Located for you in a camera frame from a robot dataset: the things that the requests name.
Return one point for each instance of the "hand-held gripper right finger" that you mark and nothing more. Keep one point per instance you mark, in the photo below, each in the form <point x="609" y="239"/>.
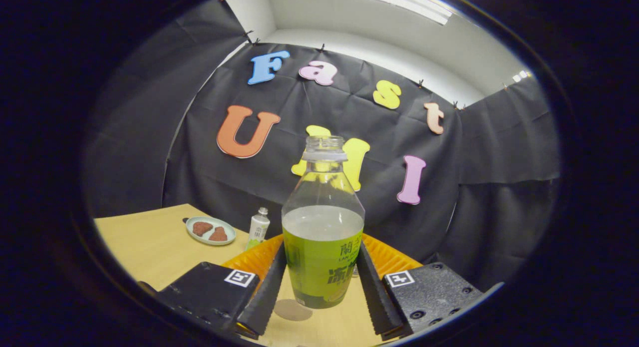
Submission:
<point x="379" y="297"/>

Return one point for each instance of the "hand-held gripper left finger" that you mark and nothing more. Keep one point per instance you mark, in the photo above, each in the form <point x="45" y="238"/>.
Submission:
<point x="264" y="297"/>

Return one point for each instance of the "brown round coaster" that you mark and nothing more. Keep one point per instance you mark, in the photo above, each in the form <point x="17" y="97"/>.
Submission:
<point x="289" y="312"/>

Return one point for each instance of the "green label juice bottle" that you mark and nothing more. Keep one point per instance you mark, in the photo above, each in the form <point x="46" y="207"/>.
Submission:
<point x="322" y="259"/>

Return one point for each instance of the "slim white green bottle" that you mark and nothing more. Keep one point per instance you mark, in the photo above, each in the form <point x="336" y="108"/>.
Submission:
<point x="258" y="229"/>

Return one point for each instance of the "pale green plate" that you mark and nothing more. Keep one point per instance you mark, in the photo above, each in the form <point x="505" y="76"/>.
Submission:
<point x="229" y="232"/>

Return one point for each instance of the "brown meat piece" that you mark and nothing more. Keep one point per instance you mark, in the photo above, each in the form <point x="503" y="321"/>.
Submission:
<point x="218" y="234"/>
<point x="201" y="228"/>

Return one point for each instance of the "wooden table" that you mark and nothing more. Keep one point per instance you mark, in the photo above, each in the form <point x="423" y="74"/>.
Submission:
<point x="145" y="242"/>

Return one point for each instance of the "ceiling light panel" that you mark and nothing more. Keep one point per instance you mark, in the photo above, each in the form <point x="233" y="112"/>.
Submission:
<point x="399" y="0"/>

